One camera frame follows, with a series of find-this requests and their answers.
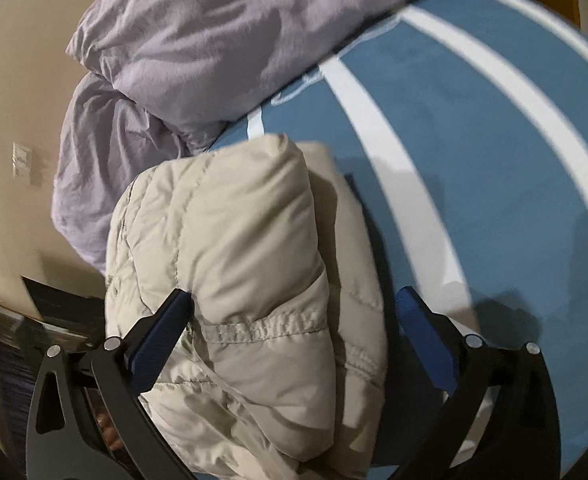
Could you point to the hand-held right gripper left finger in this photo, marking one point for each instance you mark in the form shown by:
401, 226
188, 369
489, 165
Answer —
161, 335

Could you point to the white wall switch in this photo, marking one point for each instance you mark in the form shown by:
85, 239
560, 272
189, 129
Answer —
21, 160

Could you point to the lilac duvet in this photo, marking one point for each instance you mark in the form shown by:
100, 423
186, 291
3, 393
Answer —
198, 45

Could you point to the beige puffer jacket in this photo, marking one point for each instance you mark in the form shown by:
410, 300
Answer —
244, 240

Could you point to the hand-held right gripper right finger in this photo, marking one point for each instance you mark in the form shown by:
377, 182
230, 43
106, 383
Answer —
426, 340

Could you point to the blue white striped bed sheet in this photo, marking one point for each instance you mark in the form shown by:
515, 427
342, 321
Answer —
484, 160

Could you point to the person's left hand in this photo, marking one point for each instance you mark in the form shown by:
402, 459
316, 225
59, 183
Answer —
111, 430

